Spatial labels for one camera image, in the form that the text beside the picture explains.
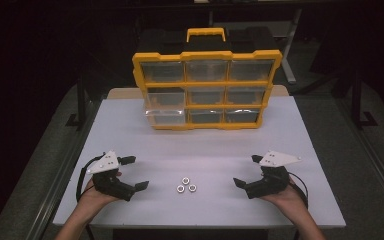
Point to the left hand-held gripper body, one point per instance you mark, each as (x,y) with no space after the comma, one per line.
(108,181)

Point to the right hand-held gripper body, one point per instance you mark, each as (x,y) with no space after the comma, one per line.
(270,181)

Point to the silver hex nut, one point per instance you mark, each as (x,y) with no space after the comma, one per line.
(192,188)
(180,188)
(185,180)

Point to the clear plastic drawer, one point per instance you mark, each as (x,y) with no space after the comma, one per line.
(165,116)

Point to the yellow black parts organizer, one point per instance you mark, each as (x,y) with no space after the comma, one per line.
(206,83)

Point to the person's left hand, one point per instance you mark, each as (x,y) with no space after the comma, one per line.
(95,200)

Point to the person's right hand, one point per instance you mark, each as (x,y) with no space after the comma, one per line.
(285,200)

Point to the black metal stand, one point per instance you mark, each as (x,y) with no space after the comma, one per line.
(357,100)
(80,100)

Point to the grid of clear bins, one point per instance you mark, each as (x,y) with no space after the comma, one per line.
(206,70)

